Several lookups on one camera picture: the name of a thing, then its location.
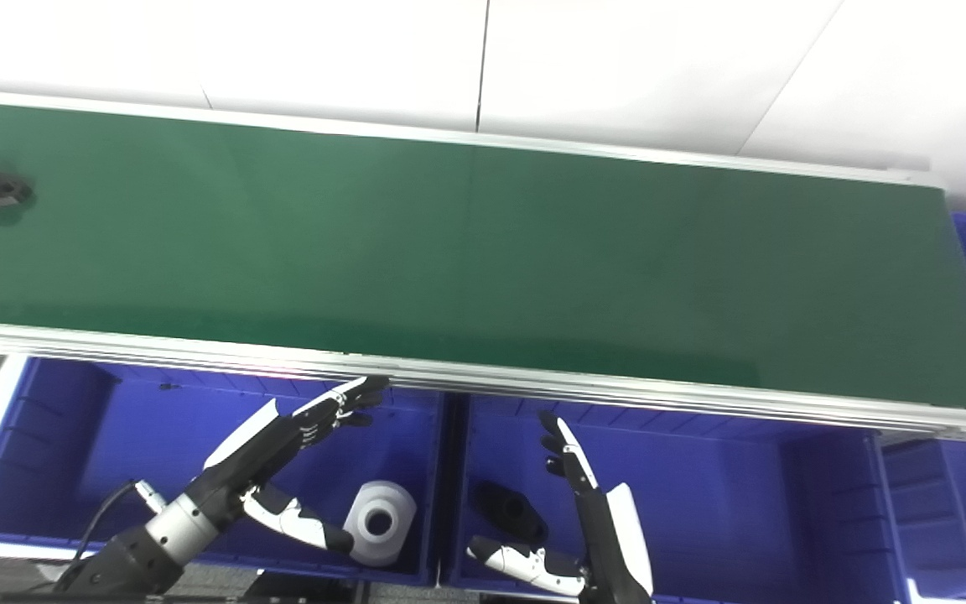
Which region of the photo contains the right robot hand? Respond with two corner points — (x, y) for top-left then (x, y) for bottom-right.
(466, 409), (656, 604)

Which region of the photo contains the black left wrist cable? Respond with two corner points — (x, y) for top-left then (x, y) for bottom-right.
(70, 480), (167, 565)

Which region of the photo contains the white cylindrical plastic part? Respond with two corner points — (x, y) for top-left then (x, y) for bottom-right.
(343, 481), (418, 568)

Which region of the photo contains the black part in bin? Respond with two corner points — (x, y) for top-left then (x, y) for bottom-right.
(475, 481), (549, 548)

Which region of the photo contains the green conveyor belt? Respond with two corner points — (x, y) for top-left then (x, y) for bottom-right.
(0, 88), (966, 444)
(0, 101), (966, 414)

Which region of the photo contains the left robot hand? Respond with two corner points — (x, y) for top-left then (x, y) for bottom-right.
(185, 376), (390, 555)

